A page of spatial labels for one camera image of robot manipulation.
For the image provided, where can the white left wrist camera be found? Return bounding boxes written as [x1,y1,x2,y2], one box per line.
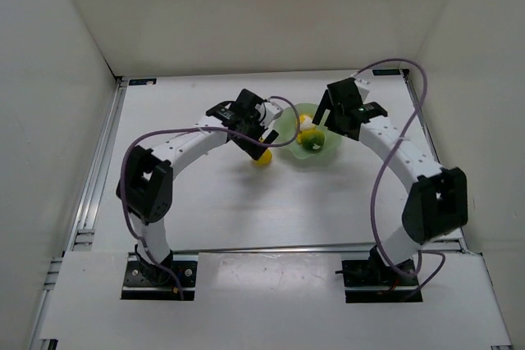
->
[256,100,283,127]

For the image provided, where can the green yellow fake mango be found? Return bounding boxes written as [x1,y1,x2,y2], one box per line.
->
[300,130,325,152]

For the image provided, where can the aluminium frame rail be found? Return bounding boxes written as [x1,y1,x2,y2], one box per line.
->
[28,77,127,349]
[401,70,514,347]

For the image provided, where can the peeled fake lemon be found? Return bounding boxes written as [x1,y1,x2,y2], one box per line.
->
[296,114,316,143]

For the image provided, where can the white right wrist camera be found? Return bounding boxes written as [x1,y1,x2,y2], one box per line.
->
[354,77,372,102]

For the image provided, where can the aluminium frame rail right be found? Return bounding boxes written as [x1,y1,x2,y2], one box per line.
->
[401,70,514,347]

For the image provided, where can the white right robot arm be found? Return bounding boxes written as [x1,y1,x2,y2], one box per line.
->
[313,78,468,275]

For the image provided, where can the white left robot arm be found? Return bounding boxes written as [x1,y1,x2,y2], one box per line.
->
[116,89,282,274]

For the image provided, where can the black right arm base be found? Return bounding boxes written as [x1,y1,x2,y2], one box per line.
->
[336,246,423,304]

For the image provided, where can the aluminium frame rail left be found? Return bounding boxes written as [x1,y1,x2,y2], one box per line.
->
[28,77,127,349]

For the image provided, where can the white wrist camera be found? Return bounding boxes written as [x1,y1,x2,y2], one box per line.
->
[256,100,283,127]
[354,77,372,102]

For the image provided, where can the green scalloped fruit bowl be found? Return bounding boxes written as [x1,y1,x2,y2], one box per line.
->
[273,103,342,160]

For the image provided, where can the yellow fake pear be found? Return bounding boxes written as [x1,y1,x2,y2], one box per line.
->
[253,149,273,167]

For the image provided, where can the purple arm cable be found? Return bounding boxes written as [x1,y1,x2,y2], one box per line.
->
[121,95,303,298]
[350,58,446,300]

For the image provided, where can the blue label right corner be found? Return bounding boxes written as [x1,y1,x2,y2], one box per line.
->
[372,69,401,76]

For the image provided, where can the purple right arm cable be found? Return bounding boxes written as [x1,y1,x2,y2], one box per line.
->
[350,58,446,300]

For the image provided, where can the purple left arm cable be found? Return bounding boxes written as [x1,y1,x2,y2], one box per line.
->
[121,95,303,298]

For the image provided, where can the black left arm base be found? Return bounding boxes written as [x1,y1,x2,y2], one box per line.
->
[121,253,199,302]

